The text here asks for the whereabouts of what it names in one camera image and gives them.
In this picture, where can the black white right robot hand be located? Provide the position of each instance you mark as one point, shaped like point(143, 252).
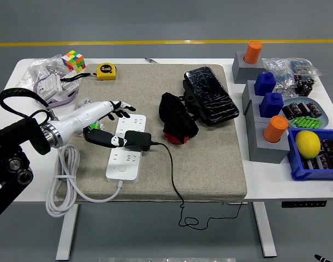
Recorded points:
point(322, 258)

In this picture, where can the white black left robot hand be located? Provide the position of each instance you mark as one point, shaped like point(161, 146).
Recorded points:
point(84, 114)

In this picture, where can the black power adapter plug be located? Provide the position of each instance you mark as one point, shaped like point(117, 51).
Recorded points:
point(139, 140)

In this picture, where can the white power strip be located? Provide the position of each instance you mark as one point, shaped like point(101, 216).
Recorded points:
point(122, 169)

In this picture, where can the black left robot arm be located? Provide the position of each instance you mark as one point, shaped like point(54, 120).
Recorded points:
point(8, 136)

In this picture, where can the colourful puzzle cube white faces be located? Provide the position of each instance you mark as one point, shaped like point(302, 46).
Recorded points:
point(95, 126)

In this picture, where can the large colourful puzzle cube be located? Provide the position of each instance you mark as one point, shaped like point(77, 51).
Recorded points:
point(73, 61)

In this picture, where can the black table control panel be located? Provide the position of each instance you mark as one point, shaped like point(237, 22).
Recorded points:
point(304, 204)

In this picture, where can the white table leg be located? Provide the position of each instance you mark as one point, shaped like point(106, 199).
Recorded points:
point(264, 232)
point(66, 232)

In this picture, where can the clear plastic bags of parts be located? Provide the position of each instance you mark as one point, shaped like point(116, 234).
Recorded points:
point(38, 71)

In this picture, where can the small silver pen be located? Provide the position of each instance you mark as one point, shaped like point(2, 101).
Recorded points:
point(151, 60)

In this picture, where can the grey-brown fabric mat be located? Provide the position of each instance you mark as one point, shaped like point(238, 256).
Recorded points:
point(155, 169)

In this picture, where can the black folded cloth red lining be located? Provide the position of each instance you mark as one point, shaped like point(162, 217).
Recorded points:
point(174, 117)

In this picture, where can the blue plastic bin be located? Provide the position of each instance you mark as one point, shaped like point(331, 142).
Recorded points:
point(297, 166)

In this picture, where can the dark capacitors pile in bin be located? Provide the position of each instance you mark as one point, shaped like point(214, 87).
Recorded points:
point(326, 158)

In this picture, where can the yellow lemon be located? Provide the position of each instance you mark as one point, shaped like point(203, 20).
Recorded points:
point(308, 144)

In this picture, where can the black wrapped flat case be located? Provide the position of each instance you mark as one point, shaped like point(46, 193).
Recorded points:
point(210, 92)

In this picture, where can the orange cylinder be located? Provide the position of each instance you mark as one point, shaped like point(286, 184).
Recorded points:
point(275, 129)
point(253, 52)

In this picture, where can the green batteries pile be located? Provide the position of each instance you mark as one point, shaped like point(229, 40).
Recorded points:
point(305, 122)

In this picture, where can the light blue plate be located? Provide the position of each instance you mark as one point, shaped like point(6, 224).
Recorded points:
point(323, 120)

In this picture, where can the dark brown capacitor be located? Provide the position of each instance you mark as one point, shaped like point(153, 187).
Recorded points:
point(303, 109)
point(290, 111)
point(314, 110)

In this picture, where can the blue square peg block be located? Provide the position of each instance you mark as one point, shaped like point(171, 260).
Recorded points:
point(270, 106)
point(264, 84)

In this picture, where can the black capacitors cluster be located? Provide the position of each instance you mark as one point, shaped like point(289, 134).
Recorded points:
point(304, 86)

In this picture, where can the clear bag blue parts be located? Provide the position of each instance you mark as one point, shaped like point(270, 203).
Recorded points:
point(303, 66)
point(281, 73)

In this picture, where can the white wall socket panel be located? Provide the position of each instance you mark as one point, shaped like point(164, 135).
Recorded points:
point(49, 88)
point(71, 83)

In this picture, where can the black plastic bracket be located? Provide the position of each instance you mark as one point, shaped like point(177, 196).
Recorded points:
point(190, 99)

